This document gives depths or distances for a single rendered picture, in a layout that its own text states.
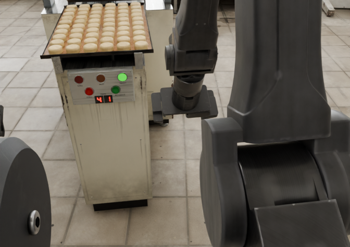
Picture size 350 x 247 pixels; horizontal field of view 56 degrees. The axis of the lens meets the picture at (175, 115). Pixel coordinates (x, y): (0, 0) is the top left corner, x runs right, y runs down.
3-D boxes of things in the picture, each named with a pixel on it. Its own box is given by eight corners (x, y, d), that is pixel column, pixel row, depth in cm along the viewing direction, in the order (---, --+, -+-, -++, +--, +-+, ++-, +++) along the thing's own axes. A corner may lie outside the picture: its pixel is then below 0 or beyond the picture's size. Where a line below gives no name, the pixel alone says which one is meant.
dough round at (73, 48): (82, 52, 120) (81, 47, 119) (69, 56, 118) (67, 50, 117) (77, 48, 123) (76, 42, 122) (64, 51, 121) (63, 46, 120)
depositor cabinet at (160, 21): (87, 57, 329) (72, -34, 281) (158, 53, 336) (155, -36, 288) (69, 136, 225) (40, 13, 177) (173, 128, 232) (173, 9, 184)
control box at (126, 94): (74, 100, 131) (67, 69, 123) (135, 97, 133) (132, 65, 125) (73, 106, 128) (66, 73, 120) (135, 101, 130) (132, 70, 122)
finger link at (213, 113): (179, 107, 81) (182, 86, 72) (208, 105, 81) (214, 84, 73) (183, 132, 77) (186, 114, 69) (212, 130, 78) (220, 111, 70)
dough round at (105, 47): (97, 51, 121) (97, 46, 120) (104, 46, 125) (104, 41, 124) (109, 53, 119) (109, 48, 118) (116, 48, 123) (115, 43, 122)
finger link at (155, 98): (151, 109, 80) (150, 89, 71) (180, 107, 81) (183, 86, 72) (153, 135, 77) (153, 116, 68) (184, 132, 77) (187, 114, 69)
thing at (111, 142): (97, 133, 227) (74, 1, 176) (147, 130, 231) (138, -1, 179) (87, 217, 170) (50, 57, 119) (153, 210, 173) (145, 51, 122)
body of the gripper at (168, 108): (159, 92, 73) (160, 73, 66) (204, 88, 74) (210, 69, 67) (162, 118, 70) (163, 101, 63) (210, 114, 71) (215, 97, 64)
